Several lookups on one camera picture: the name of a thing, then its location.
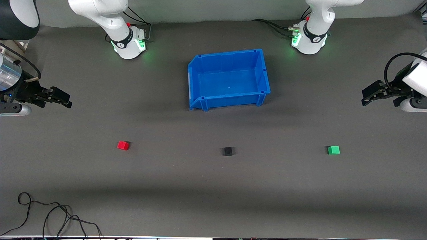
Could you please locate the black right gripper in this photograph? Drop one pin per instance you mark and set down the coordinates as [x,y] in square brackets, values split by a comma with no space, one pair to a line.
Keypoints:
[24,90]

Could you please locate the blue plastic storage bin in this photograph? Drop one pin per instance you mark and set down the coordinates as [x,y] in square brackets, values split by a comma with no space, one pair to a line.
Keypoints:
[230,83]

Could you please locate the beige box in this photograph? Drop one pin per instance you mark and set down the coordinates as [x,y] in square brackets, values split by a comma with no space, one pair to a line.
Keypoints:
[10,45]

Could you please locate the dark grey table mat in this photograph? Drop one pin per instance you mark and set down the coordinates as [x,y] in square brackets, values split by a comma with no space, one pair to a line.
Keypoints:
[213,186]

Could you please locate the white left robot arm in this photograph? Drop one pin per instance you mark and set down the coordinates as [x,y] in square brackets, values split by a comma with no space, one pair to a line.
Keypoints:
[315,33]

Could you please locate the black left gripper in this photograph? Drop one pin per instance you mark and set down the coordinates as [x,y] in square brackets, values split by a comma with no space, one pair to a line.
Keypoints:
[397,85]

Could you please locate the small black cube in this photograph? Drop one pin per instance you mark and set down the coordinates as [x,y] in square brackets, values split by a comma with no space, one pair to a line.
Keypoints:
[227,152]

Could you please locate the small green cube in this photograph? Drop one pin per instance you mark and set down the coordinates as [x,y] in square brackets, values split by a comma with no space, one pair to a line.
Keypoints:
[334,150]

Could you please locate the small red cube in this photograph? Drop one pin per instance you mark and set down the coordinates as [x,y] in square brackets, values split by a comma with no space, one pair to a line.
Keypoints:
[122,145]

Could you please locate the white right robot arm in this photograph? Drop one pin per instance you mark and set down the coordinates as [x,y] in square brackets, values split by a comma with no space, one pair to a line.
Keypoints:
[113,23]

